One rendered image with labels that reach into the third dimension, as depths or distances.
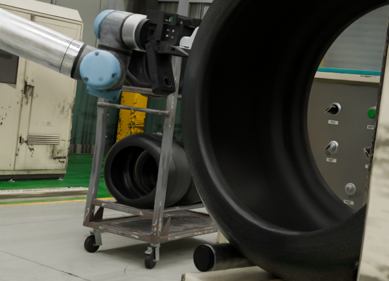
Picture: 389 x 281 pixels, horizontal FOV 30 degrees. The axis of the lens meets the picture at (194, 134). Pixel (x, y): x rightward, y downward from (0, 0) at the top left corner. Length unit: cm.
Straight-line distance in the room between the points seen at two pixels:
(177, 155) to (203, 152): 367
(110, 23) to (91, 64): 18
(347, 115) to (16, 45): 90
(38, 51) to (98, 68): 13
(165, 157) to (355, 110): 287
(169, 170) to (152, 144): 22
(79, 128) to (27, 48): 1069
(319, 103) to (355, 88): 12
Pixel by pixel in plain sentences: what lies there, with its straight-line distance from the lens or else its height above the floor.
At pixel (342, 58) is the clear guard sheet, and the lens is 194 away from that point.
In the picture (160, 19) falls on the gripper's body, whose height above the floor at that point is 131.
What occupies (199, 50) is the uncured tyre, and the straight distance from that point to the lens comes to 124.
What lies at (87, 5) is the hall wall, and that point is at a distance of 1218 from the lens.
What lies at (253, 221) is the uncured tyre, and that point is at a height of 98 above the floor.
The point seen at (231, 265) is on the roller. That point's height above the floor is 89.
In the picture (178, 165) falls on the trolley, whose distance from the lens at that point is 484.
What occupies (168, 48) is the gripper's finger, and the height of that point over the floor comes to 125.
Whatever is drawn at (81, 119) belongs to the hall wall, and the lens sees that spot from 1215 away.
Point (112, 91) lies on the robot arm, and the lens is 157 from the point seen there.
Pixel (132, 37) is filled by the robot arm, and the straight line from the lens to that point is 152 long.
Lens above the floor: 116
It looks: 3 degrees down
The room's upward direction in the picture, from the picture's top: 7 degrees clockwise
